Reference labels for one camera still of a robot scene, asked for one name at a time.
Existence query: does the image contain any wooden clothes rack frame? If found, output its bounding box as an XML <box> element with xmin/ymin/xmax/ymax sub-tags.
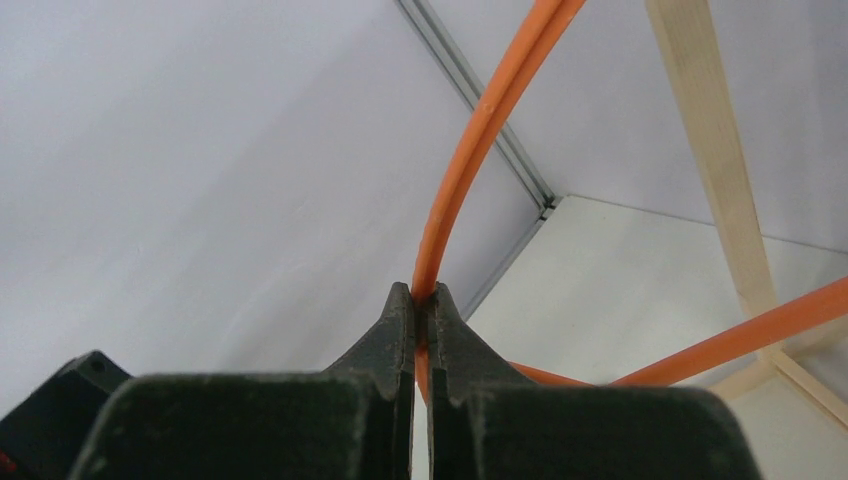
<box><xmin>645</xmin><ymin>0</ymin><xmax>848</xmax><ymax>432</ymax></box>

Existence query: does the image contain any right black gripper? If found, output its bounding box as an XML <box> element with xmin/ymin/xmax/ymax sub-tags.
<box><xmin>1</xmin><ymin>350</ymin><xmax>132</xmax><ymax>479</ymax></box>

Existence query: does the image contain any left aluminium frame post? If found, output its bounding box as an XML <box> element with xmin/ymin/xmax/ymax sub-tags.
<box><xmin>396</xmin><ymin>0</ymin><xmax>561</xmax><ymax>320</ymax></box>

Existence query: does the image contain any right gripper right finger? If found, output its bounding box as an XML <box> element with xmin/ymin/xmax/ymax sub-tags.
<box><xmin>423</xmin><ymin>284</ymin><xmax>761</xmax><ymax>479</ymax></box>

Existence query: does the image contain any orange plastic hanger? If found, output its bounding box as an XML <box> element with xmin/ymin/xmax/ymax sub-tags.
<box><xmin>411</xmin><ymin>1</ymin><xmax>847</xmax><ymax>385</ymax></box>

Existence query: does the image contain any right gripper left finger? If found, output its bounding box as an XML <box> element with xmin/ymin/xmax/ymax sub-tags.
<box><xmin>70</xmin><ymin>282</ymin><xmax>414</xmax><ymax>479</ymax></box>

